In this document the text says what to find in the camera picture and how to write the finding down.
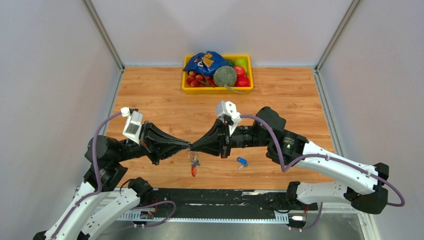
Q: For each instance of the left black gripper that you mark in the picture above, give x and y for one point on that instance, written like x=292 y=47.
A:
x=157 y=144

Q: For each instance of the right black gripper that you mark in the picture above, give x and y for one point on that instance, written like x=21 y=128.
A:
x=216 y=141

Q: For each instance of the red handled key ring holder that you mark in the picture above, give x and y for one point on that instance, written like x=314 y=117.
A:
x=193 y=158

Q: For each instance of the blue tag key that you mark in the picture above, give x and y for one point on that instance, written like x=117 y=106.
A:
x=243 y=162

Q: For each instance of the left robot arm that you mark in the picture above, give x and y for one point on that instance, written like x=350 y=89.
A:
x=80 y=221

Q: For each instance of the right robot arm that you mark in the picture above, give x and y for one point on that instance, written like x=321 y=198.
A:
x=359 y=185

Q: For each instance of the yellow plastic bin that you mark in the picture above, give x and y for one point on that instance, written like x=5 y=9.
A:
x=221 y=90

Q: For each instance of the bunch of red fruits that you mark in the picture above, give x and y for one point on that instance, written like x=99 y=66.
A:
x=199 y=80

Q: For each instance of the green melon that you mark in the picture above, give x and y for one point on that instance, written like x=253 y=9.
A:
x=225 y=77

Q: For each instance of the red tomato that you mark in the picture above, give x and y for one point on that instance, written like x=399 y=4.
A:
x=242 y=82

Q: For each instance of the red apple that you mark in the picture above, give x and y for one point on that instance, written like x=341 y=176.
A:
x=240 y=71

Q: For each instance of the blue snack bag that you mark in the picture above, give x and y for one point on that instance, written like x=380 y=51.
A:
x=205 y=63

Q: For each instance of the green apple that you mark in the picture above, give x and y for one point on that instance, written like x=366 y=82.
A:
x=242 y=62

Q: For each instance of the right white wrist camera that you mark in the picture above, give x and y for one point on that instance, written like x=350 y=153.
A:
x=226 y=111

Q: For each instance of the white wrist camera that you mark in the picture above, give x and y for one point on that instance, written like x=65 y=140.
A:
x=133 y=124
x=226 y=111

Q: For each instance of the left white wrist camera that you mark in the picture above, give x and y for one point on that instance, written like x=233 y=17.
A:
x=133 y=124

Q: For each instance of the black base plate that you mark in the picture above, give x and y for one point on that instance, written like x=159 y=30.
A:
x=222 y=204

